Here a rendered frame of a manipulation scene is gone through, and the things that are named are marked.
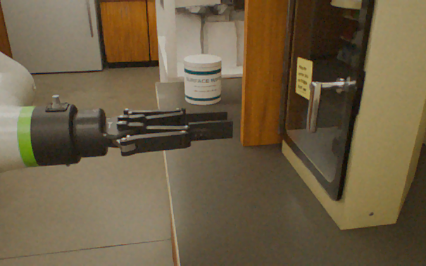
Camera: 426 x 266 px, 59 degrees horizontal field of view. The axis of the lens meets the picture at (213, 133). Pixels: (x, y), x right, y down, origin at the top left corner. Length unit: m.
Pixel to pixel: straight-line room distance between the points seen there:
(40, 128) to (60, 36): 5.00
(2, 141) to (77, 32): 4.96
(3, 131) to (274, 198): 0.51
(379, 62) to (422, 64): 0.07
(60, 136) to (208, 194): 0.35
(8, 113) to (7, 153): 0.06
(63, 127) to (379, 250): 0.55
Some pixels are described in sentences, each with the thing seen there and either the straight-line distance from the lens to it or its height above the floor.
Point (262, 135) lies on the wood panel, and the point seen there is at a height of 0.97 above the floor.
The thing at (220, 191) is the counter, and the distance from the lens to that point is 0.82.
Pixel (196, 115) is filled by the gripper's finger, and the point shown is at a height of 1.16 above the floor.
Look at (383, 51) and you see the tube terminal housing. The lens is 0.62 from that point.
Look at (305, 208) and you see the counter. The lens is 0.78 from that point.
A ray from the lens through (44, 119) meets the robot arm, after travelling 0.58.
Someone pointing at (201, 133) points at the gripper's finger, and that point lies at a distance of 0.57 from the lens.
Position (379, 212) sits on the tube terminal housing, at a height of 0.97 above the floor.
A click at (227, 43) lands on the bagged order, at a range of 1.85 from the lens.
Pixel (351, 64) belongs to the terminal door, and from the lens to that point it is 0.63.
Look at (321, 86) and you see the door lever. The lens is 0.64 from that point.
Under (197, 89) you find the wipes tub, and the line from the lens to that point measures 1.28.
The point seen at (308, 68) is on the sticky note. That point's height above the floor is 1.19.
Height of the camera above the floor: 1.38
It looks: 24 degrees down
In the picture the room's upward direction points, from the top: straight up
